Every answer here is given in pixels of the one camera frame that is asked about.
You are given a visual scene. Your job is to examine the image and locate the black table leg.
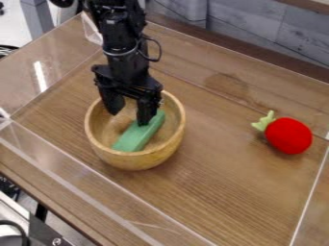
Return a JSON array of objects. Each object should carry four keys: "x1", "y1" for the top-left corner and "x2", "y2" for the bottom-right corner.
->
[{"x1": 35, "y1": 204, "x2": 48, "y2": 222}]

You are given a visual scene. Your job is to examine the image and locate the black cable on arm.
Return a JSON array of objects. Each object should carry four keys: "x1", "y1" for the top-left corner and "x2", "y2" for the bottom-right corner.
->
[{"x1": 139, "y1": 34, "x2": 164, "y2": 63}]

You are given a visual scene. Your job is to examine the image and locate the clear acrylic tray enclosure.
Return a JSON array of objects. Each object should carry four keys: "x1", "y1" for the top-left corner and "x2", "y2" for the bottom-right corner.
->
[{"x1": 0, "y1": 2, "x2": 329, "y2": 246}]

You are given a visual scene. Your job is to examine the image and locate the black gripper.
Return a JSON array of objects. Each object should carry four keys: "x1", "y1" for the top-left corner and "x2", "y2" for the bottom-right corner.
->
[{"x1": 91, "y1": 49, "x2": 163, "y2": 126}]

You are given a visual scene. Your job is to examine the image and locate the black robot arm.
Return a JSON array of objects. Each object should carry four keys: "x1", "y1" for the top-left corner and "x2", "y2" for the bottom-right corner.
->
[{"x1": 83, "y1": 0, "x2": 163, "y2": 126}]

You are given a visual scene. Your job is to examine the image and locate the red plush strawberry toy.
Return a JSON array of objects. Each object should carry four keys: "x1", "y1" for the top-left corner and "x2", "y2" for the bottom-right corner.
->
[{"x1": 250, "y1": 111, "x2": 313, "y2": 155}]

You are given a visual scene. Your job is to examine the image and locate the brown wooden bowl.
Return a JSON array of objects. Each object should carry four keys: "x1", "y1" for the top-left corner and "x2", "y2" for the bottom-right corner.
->
[{"x1": 83, "y1": 91, "x2": 186, "y2": 171}]

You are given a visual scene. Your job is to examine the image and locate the green rectangular stick block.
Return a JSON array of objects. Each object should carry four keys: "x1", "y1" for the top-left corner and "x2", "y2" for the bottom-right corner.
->
[{"x1": 112, "y1": 110, "x2": 166, "y2": 152}]

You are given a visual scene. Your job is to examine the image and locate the black metal bracket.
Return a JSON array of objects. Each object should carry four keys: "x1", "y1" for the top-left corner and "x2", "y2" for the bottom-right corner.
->
[{"x1": 28, "y1": 215, "x2": 75, "y2": 246}]

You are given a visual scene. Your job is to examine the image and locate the grey post in background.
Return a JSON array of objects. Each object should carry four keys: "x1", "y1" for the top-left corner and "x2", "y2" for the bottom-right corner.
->
[{"x1": 18, "y1": 0, "x2": 53, "y2": 39}]

